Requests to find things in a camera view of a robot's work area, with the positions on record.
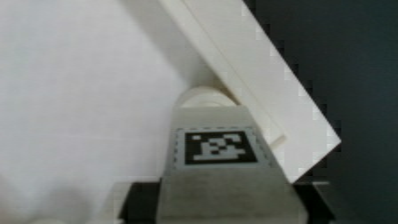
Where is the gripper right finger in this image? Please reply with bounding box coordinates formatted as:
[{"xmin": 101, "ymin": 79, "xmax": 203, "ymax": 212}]
[{"xmin": 293, "ymin": 181, "xmax": 355, "ymax": 224}]

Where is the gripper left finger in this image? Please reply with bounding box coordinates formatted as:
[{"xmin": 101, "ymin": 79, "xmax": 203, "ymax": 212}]
[{"xmin": 96, "ymin": 181, "xmax": 160, "ymax": 224}]

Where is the white table leg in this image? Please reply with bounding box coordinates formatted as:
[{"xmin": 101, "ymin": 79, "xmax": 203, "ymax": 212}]
[{"xmin": 155, "ymin": 105, "xmax": 311, "ymax": 224}]

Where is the white square tabletop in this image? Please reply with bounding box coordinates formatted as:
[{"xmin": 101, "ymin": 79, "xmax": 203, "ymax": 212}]
[{"xmin": 0, "ymin": 0, "xmax": 341, "ymax": 224}]

